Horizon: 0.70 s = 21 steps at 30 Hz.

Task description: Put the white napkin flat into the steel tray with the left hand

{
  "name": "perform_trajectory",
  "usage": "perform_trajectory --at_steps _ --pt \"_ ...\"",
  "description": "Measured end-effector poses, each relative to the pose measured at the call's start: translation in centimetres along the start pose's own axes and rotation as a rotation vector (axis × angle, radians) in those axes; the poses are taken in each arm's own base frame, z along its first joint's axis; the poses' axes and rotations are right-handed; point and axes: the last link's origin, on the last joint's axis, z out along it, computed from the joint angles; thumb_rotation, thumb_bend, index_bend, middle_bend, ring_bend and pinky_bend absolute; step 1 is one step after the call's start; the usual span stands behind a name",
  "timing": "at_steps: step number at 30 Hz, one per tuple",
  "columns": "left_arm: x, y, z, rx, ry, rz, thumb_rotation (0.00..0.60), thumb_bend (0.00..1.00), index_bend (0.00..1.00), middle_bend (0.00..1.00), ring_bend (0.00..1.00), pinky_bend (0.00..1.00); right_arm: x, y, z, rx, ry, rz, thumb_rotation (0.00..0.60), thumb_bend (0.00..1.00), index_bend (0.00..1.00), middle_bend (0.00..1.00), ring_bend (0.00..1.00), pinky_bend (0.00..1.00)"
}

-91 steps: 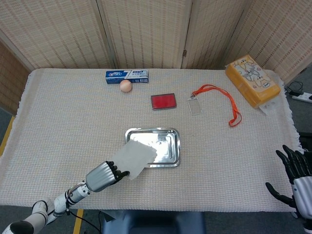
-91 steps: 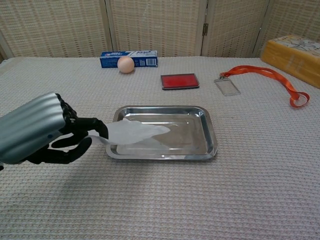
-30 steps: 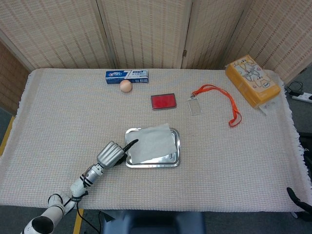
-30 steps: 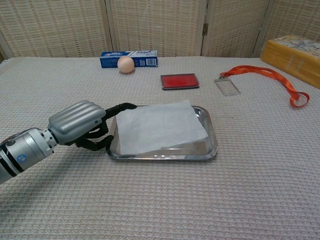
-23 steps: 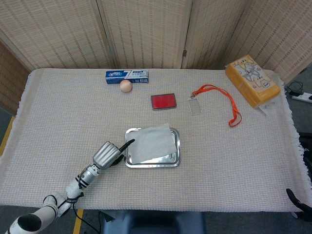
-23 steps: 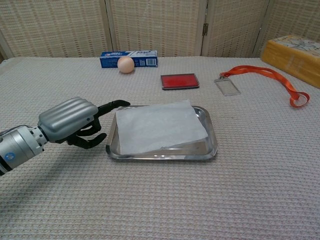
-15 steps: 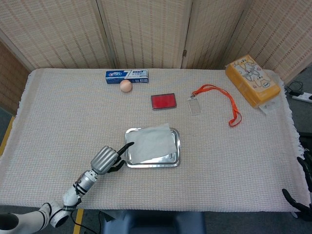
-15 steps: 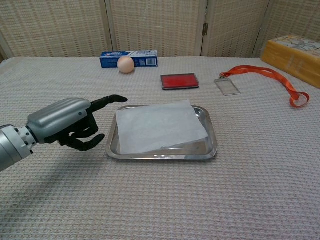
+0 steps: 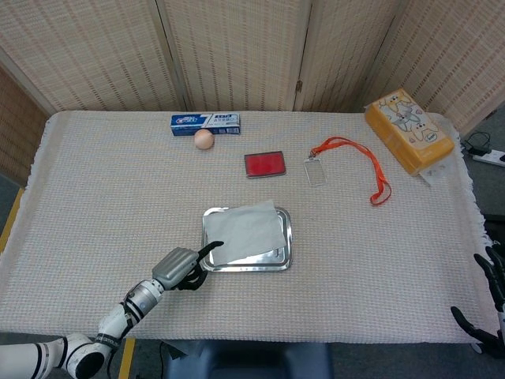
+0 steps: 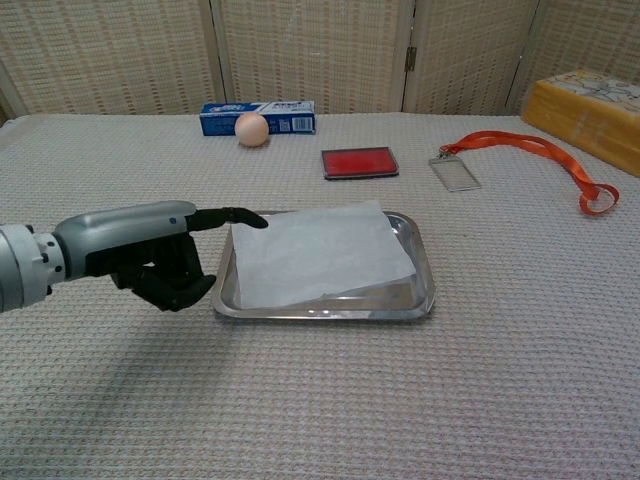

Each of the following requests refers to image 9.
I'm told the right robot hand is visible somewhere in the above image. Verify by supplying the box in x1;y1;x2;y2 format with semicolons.
450;244;505;355

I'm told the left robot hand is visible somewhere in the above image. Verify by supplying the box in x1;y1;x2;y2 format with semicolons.
151;240;225;292

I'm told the white paper sheet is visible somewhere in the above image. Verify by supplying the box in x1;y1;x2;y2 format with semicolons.
204;200;286;266

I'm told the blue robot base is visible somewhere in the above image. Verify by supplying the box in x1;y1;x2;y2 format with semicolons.
163;340;335;379

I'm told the silver metal tray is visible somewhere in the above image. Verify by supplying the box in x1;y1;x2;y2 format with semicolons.
201;206;294;273

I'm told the red rectangular case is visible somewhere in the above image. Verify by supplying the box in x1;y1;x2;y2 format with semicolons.
243;150;287;179

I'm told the beige woven tablecloth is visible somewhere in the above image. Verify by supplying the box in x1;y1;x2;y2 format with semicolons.
0;110;505;344

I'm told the white power strip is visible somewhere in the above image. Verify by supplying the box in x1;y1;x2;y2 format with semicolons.
471;149;505;167

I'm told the beige egg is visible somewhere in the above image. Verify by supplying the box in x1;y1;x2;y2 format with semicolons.
193;129;215;151

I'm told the blue toothpaste box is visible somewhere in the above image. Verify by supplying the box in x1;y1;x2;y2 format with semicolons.
170;112;242;137

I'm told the clear badge holder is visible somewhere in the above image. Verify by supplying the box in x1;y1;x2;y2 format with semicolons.
303;154;328;187

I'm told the yellow tissue pack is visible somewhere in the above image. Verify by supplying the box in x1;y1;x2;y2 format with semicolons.
364;88;456;176

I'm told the woven folding screen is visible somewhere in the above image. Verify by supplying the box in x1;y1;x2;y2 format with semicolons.
0;0;505;186

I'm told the black plug cable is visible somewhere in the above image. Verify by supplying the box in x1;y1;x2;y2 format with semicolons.
461;129;494;157

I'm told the orange lanyard strap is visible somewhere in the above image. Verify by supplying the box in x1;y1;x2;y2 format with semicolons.
309;136;392;206

